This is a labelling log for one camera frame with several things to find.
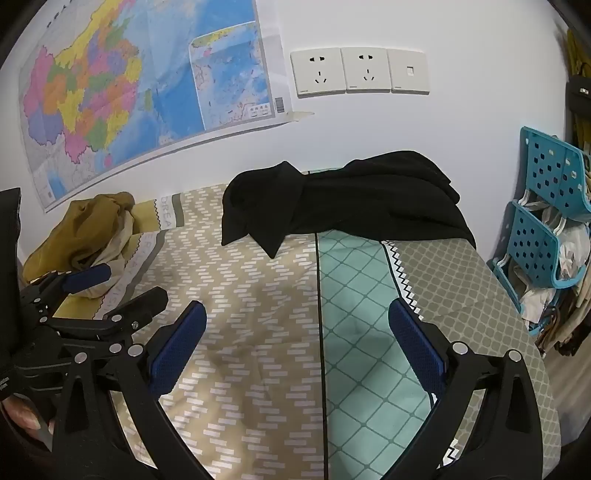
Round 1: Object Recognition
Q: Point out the mustard yellow garment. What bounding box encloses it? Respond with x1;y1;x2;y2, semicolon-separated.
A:
23;191;137;301

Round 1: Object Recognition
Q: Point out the patterned bed sheet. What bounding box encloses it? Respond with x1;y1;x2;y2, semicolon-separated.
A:
23;168;561;480

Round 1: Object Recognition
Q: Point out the pale clothes bundle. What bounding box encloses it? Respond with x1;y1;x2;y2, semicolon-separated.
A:
519;203;591;356

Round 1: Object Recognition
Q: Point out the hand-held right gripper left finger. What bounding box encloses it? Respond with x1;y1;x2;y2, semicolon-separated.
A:
50;300;214;480

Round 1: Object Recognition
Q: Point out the colourful wall map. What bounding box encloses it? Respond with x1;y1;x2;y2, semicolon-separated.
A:
18;0;289;214

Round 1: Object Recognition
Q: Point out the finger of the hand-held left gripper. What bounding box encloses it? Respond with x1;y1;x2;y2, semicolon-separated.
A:
19;264;112;319
39;286;169;344

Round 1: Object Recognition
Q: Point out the white data socket plate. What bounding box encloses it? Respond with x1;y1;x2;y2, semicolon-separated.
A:
387;48;429;94

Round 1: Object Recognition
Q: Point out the black jacket with gold buttons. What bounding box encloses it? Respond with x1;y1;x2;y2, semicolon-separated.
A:
221;150;477;259

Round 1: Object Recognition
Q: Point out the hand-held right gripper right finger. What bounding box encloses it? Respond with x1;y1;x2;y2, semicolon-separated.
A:
388;298;543;480

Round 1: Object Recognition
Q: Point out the white power socket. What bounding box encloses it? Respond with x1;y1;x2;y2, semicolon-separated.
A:
341;47;393;93
290;47;346;97

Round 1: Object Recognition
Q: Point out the person's left hand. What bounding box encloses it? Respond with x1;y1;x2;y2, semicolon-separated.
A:
0;397;56;437

